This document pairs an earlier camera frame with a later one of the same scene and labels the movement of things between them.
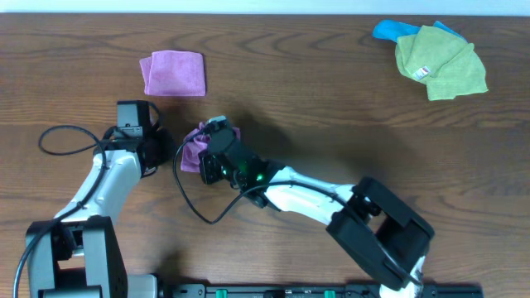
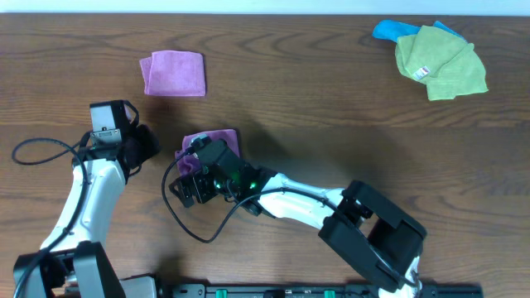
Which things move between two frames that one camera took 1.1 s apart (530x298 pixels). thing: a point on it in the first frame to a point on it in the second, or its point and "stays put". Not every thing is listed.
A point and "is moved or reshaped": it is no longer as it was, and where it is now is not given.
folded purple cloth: (172, 73) stays put
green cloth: (449, 65) stays put
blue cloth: (391, 30) stays put
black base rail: (309, 290) stays put
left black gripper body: (155, 150) to (146, 143)
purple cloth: (195, 142) is moved or reshaped
